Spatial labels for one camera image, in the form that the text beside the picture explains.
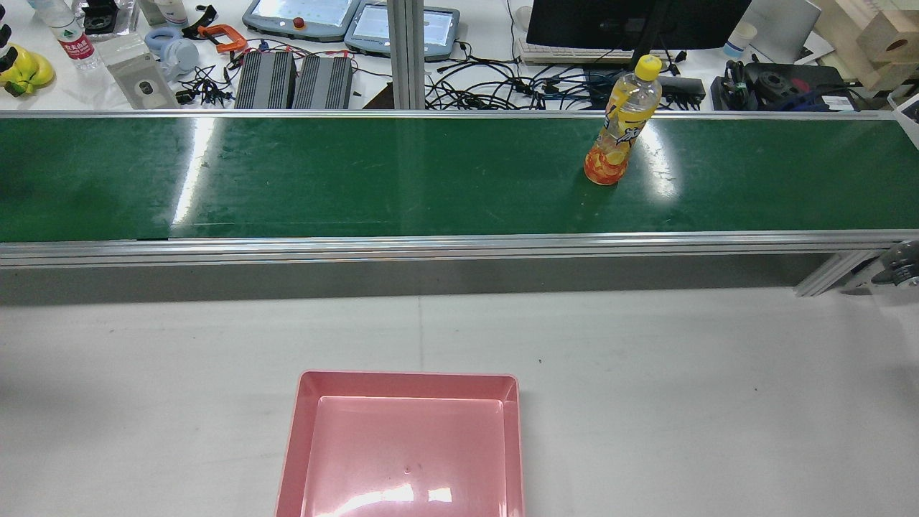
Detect black clamp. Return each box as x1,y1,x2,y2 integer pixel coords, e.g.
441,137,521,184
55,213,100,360
183,6,218,37

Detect green conveyor belt aluminium frame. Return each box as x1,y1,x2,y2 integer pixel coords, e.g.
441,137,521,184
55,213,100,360
0,109,919,297

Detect grey flat panel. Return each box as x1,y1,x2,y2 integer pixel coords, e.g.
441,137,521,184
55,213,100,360
740,0,821,64

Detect small black cable bundle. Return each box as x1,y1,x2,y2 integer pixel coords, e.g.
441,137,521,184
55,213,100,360
176,65,234,105

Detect pink plastic basket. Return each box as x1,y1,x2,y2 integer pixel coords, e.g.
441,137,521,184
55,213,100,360
275,371,525,517

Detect grey robot teach pendant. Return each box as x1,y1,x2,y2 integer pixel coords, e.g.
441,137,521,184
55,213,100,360
345,2,460,62
242,0,360,42

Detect orange clamp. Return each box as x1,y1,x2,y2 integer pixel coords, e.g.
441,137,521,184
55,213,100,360
197,24,248,55

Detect black monitor stand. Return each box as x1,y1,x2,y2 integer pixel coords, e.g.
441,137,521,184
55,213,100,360
626,0,676,71

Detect light blue headphones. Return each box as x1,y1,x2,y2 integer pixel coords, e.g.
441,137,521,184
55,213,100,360
146,27,200,80

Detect black device in clear case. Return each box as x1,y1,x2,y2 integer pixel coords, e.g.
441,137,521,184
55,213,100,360
83,0,119,33

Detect black spool case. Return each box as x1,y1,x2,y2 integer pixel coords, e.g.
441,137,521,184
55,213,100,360
745,62,848,111

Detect black power adapter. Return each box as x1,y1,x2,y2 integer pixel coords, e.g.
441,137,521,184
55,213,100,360
650,74,706,101

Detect aluminium profile post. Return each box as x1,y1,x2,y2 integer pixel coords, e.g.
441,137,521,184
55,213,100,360
388,0,426,110

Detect conveyor castor wheel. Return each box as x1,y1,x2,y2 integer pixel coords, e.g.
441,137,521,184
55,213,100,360
872,241,919,288

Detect grey pouch with black dot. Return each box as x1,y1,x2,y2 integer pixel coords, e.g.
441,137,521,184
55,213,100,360
108,52,179,110

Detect black desk monitor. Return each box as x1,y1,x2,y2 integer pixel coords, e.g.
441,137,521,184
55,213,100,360
526,0,751,51

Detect wooden block with hole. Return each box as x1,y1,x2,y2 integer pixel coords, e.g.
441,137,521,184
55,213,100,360
857,11,919,67

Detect grey ribbed heat-sink box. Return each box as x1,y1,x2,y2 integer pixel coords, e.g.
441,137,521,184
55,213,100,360
296,56,354,110
235,52,297,110

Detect clear water bottle red label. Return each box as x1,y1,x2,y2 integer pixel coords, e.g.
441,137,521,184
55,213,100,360
32,0,101,70

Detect yellow banana toy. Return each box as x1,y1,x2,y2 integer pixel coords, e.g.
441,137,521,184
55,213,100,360
0,42,55,98

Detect white keyboard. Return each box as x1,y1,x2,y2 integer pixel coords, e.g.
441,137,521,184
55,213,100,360
517,39,676,67

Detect orange tea bottle yellow cap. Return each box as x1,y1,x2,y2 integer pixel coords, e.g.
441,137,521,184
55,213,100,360
584,54,663,186

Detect white paper cup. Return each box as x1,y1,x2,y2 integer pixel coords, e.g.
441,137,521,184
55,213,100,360
723,22,758,58

